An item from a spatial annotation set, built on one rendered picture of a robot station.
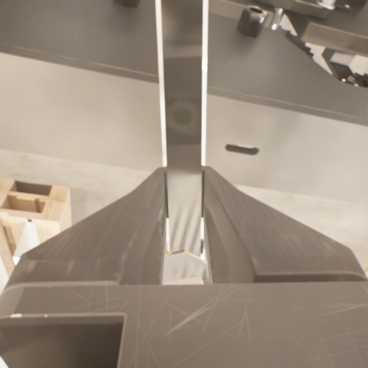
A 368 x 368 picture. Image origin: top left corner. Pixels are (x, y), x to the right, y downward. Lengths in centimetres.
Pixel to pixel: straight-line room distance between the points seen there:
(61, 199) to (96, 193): 23
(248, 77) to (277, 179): 10
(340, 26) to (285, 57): 17
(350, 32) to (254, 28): 18
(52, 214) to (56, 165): 29
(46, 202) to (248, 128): 190
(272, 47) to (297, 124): 13
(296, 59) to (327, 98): 8
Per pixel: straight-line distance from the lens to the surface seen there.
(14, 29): 28
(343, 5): 61
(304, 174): 32
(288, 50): 39
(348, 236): 290
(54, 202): 210
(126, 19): 34
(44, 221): 204
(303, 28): 50
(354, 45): 53
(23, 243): 209
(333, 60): 68
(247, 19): 38
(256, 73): 29
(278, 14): 55
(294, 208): 241
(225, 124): 26
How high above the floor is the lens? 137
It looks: 41 degrees down
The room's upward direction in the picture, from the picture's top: 179 degrees clockwise
